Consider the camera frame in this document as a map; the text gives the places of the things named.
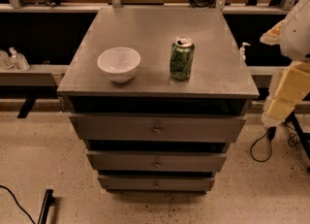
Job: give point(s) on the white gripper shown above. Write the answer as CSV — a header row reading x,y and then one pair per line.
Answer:
x,y
296,37

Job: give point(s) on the grey top drawer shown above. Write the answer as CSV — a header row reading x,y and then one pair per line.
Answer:
x,y
177,128

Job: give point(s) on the grey drawer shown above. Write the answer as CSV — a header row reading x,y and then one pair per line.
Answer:
x,y
177,128
157,183
147,161

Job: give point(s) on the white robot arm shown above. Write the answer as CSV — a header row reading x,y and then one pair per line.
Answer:
x,y
296,34

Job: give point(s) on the grey drawer cabinet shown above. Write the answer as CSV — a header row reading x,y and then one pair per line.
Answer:
x,y
220,82

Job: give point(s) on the grey middle drawer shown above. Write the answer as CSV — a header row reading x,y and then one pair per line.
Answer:
x,y
147,161

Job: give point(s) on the grey bottom drawer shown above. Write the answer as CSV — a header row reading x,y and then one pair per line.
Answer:
x,y
157,183

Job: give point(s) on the clear pump bottle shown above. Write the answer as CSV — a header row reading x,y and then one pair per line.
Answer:
x,y
242,50

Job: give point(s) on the green soda can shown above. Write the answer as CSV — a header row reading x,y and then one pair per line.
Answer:
x,y
181,58

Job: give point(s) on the white ceramic bowl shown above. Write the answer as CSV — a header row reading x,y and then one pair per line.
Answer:
x,y
119,64

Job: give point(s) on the clear plastic bottle left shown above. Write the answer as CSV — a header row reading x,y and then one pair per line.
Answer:
x,y
19,61

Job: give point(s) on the black metal floor bar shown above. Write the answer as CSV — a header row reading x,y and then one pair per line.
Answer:
x,y
48,201

